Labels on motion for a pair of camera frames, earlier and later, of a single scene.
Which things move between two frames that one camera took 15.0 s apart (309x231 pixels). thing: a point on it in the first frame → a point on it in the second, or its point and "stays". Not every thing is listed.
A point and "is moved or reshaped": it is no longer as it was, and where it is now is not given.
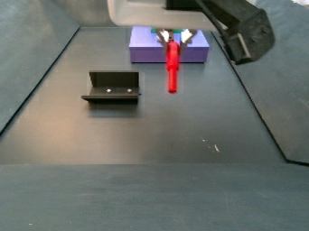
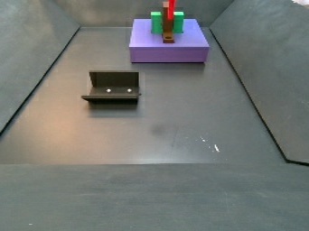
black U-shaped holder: x=115 y=86 stays
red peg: x=173 y=64 is moved or reshaped
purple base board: x=149 y=50 stays
